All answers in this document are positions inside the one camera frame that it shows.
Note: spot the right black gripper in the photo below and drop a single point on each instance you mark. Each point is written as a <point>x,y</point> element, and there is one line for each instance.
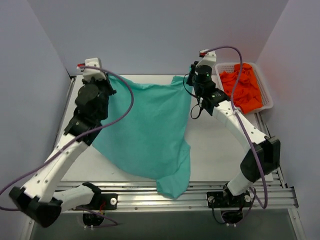
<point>190,78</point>

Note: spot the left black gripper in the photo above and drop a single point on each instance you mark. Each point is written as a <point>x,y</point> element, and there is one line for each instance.
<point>107,88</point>

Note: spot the teal t-shirt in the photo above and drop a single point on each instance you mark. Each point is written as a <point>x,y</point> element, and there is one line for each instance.
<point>144,134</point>

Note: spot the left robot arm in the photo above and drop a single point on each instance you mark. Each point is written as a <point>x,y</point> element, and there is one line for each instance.
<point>38,197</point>

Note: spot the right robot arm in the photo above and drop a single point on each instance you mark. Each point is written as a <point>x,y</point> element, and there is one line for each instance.
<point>262,152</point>

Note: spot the orange t-shirt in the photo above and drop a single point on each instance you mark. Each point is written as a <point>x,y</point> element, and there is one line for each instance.
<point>247,95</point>

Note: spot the white plastic basket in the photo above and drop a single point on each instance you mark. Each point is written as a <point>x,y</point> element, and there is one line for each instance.
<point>265,95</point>

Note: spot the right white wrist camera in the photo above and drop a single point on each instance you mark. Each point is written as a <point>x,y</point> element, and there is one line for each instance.
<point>208,58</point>

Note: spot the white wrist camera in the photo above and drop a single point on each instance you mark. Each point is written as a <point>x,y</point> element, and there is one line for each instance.
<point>208,58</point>
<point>91,70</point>

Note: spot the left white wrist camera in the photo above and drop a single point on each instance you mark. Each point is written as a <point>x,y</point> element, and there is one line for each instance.
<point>91,70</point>

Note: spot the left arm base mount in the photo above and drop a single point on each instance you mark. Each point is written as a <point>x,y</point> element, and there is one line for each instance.
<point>104,202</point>

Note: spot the aluminium mounting rail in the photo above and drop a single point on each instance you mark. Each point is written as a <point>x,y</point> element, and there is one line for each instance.
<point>145,196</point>

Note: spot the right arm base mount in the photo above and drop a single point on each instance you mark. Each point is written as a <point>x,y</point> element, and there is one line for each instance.
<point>228,209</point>

